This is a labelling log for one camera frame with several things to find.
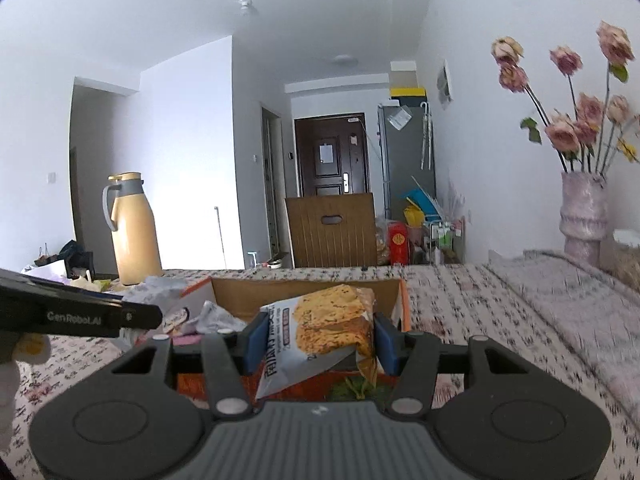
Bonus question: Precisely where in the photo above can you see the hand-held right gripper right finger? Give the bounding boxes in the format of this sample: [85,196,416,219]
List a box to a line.
[373,311,534,422]

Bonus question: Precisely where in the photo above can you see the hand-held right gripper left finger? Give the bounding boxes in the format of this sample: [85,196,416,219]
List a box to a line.
[107,311,269,422]

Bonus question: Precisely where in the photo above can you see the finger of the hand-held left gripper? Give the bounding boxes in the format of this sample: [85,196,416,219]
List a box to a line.
[0,267,164,332]

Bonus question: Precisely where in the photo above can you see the red cardboard box pumpkin print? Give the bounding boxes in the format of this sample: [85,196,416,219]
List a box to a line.
[160,276,413,412]

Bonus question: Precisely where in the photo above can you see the white cracker snack packet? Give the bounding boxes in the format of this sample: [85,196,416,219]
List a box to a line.
[254,283,377,402]

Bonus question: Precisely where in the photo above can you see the crumpled white bag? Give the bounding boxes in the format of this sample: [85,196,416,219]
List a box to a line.
[121,274,189,312]

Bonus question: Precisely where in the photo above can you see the silver white snack packet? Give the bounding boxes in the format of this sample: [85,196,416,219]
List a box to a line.
[194,299,249,334]

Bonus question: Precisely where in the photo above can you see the black bag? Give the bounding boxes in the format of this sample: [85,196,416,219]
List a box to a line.
[58,239,97,282]

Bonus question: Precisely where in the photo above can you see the yellow thermos jug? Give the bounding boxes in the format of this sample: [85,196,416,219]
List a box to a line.
[101,171,164,287]

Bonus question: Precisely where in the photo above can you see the red gift box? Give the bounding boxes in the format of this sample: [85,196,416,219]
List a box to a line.
[386,221,412,267]

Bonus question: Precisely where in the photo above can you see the white pole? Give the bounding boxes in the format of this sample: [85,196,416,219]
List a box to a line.
[213,205,228,271]

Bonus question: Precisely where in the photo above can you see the blue and yellow dustpan set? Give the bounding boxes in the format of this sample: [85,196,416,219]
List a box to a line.
[399,176,442,227]

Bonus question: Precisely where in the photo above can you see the grey refrigerator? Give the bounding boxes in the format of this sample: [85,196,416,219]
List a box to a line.
[377,100,437,226]

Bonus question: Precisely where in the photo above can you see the pink quilted cloth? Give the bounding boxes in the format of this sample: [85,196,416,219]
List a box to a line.
[486,249,640,413]

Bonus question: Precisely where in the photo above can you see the dark brown entrance door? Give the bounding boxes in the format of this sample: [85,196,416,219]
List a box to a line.
[294,112,369,198]

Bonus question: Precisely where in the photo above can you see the white umbrella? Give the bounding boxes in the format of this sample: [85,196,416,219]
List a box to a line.
[419,101,433,171]

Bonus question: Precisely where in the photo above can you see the paper sheet on refrigerator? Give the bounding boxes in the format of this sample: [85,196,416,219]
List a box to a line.
[386,106,414,132]

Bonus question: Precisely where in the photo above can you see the jar with white lid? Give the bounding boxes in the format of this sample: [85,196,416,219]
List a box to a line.
[599,229,640,292]

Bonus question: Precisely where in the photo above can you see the dried pink roses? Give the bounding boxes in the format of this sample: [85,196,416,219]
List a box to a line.
[491,21,640,177]

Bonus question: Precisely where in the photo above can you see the brown panel with handle hole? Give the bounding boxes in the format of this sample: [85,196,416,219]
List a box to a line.
[284,191,377,269]

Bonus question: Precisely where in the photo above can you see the wire rack with bottles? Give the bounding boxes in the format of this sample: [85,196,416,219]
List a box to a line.
[421,216,467,264]

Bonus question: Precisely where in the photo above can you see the interior doorway frame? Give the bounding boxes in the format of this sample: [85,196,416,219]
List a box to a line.
[260,104,284,262]

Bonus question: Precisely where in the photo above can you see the wall electrical panel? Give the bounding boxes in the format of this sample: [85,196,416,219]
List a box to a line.
[435,59,454,112]

